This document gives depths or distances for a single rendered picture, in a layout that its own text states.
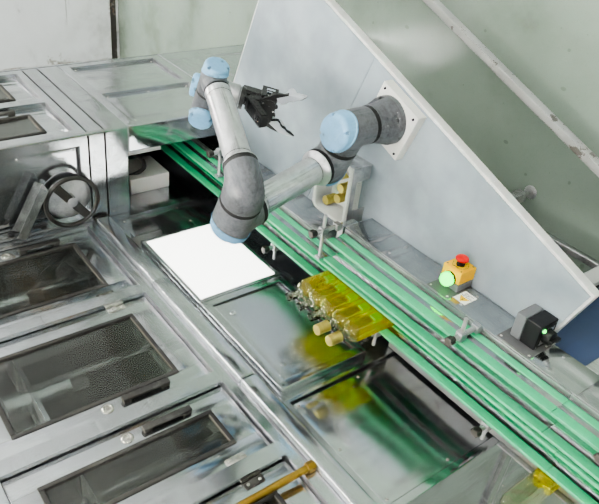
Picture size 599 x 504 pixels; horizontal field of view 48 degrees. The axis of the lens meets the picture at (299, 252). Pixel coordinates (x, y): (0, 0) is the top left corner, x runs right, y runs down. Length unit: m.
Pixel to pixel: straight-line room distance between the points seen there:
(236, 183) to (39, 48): 3.89
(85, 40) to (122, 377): 3.84
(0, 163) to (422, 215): 1.45
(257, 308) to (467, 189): 0.80
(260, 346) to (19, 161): 1.08
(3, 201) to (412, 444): 1.63
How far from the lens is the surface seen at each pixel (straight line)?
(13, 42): 5.43
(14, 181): 2.61
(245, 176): 1.74
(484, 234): 2.03
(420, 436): 2.04
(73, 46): 5.58
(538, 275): 1.95
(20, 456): 1.93
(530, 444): 1.96
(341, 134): 1.97
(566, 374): 1.91
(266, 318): 2.26
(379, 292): 2.14
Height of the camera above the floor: 2.27
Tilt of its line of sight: 34 degrees down
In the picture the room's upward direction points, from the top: 108 degrees counter-clockwise
